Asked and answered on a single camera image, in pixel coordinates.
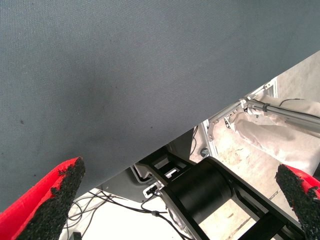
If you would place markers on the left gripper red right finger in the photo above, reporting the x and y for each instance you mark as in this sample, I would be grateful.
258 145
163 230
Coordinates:
302 200

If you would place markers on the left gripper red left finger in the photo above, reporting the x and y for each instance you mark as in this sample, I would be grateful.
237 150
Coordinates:
37 212

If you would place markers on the beige protective sheet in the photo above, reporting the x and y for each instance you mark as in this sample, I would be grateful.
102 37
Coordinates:
275 140

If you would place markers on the grey metal panel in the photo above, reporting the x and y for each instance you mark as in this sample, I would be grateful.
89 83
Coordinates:
120 185

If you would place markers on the grey metal rod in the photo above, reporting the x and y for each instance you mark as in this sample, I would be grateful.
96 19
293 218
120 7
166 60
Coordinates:
287 112

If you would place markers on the white connector block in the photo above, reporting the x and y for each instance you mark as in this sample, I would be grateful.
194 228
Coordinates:
151 191

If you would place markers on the dark grey table cloth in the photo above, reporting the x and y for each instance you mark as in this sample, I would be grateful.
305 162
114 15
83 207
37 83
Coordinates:
125 62

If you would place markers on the aluminium table frame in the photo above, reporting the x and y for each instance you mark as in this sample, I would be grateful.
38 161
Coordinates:
212 130

